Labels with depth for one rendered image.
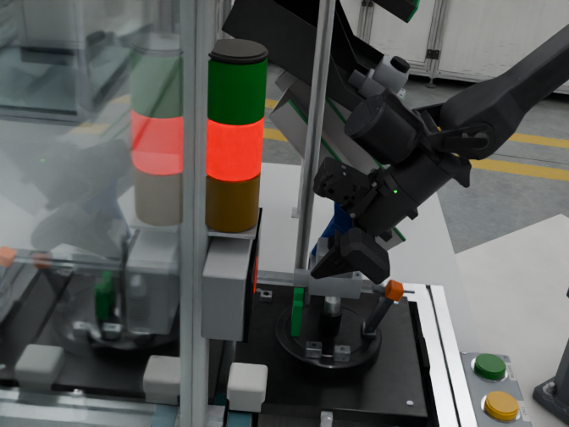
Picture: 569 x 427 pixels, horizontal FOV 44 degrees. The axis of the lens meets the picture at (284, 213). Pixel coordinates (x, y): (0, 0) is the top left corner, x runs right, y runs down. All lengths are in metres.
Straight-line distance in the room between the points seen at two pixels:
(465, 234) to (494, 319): 1.99
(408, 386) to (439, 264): 0.48
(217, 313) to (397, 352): 0.40
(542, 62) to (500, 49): 4.13
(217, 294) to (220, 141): 0.13
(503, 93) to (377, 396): 0.39
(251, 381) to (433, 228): 0.71
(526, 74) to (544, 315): 0.60
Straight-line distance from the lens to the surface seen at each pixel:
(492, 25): 4.87
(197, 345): 0.70
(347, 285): 0.87
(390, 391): 0.90
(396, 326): 1.00
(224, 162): 0.58
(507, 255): 1.44
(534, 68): 0.79
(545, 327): 1.27
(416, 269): 1.33
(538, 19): 4.90
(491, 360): 0.98
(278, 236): 1.36
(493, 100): 0.78
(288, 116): 1.04
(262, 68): 0.56
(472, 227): 3.29
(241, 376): 0.86
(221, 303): 0.61
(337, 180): 0.77
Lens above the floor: 1.58
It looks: 30 degrees down
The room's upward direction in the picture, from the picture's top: 5 degrees clockwise
